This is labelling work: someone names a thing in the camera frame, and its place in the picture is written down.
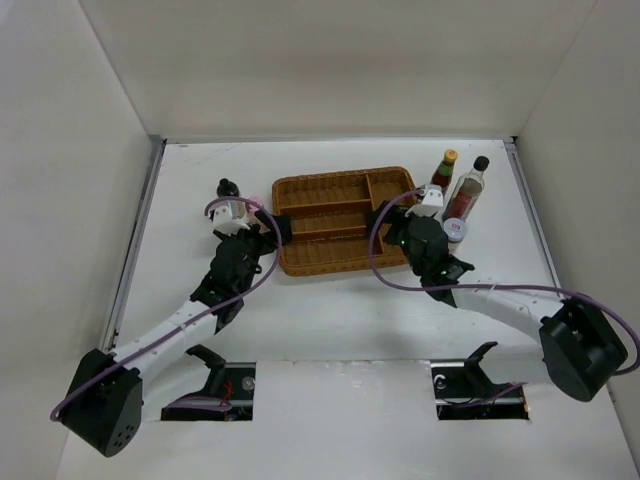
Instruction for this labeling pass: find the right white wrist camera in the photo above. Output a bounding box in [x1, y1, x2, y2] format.
[405, 184, 444, 217]

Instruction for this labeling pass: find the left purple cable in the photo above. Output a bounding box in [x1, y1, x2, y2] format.
[49, 197, 281, 422]

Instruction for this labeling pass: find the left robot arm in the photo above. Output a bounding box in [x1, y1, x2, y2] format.
[50, 210, 293, 458]

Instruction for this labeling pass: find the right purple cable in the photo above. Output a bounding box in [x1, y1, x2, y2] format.
[368, 188, 640, 375]

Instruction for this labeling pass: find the brown wicker divided tray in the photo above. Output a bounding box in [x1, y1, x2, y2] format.
[272, 166, 415, 277]

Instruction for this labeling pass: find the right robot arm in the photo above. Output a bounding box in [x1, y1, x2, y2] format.
[366, 201, 628, 402]

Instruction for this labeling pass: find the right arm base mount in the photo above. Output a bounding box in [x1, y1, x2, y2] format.
[430, 341, 529, 421]

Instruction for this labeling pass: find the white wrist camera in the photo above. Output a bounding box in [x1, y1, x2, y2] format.
[405, 184, 444, 217]
[204, 197, 250, 236]

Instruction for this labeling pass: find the red sauce bottle yellow cap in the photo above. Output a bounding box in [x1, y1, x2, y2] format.
[430, 149, 458, 195]

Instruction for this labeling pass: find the small jar red white lid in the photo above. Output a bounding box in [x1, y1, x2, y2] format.
[443, 218, 468, 244]

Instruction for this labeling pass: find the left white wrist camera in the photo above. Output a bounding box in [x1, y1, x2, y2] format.
[204, 197, 250, 236]

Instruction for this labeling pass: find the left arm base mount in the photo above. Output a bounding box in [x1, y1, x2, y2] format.
[160, 345, 257, 422]

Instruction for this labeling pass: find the purple cable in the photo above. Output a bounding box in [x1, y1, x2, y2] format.
[368, 188, 640, 375]
[49, 197, 281, 422]

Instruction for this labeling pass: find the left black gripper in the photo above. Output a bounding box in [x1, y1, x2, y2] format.
[217, 211, 291, 295]

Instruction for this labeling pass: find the black cap spice jar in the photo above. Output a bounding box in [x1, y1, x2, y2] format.
[216, 178, 240, 198]

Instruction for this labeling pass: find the pink cap spice jar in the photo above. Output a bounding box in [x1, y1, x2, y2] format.
[247, 196, 264, 213]

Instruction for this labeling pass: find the dark vinegar bottle black cap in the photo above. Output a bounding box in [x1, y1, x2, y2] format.
[442, 156, 490, 221]

